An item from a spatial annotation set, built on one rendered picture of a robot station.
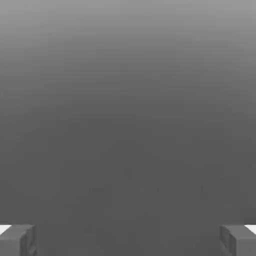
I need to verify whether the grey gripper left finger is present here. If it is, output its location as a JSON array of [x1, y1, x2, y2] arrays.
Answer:
[[0, 223, 38, 256]]

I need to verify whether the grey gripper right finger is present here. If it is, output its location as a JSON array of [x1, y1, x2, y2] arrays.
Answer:
[[219, 223, 256, 256]]

